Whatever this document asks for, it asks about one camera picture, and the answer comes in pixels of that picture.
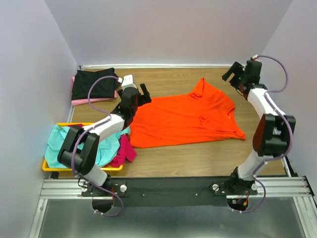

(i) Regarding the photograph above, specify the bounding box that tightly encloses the teal t shirt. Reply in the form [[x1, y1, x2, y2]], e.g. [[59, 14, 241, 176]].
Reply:
[[44, 124, 136, 169]]

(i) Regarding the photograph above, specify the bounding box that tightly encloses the purple cable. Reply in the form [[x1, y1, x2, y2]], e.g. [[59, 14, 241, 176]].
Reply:
[[231, 55, 295, 214], [70, 75, 124, 217]]

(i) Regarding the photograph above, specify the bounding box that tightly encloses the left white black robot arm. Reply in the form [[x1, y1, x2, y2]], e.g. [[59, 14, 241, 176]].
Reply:
[[57, 83, 152, 196]]

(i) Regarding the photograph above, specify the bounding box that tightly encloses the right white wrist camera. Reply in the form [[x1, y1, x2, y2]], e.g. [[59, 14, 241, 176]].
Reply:
[[250, 55, 260, 62]]

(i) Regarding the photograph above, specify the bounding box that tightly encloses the black folded t shirt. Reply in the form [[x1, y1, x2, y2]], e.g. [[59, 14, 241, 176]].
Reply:
[[71, 67, 123, 101]]

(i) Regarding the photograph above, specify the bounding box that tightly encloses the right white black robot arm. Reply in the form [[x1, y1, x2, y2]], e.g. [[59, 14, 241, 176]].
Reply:
[[221, 56, 296, 194]]

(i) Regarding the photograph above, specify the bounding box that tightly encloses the aluminium rail frame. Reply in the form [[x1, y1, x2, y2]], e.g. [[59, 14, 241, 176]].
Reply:
[[30, 177, 317, 238]]

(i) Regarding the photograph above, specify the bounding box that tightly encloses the magenta t shirt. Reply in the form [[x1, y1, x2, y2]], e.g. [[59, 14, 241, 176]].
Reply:
[[66, 123, 138, 168]]

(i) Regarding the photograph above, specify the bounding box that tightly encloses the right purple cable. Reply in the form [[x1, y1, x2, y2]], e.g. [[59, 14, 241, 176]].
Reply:
[[231, 55, 295, 214]]

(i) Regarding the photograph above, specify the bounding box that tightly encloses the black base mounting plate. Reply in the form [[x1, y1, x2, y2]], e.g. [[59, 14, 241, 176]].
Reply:
[[81, 176, 257, 212]]

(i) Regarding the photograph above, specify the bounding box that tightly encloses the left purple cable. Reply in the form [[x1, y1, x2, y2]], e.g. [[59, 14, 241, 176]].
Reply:
[[70, 75, 124, 217]]

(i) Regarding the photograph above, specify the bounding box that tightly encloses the pink folded t shirt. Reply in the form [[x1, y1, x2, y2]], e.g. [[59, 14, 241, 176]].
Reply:
[[71, 74, 120, 106]]

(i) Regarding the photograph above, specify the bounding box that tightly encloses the orange t shirt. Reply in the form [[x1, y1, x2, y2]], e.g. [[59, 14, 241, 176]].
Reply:
[[130, 78, 246, 148]]

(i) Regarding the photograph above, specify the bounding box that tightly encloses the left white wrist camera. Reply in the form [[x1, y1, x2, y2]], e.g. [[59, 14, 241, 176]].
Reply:
[[118, 74, 137, 90]]

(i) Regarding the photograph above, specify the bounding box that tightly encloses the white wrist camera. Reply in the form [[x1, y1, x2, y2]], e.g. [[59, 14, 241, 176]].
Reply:
[[250, 55, 260, 62], [118, 74, 137, 90]]

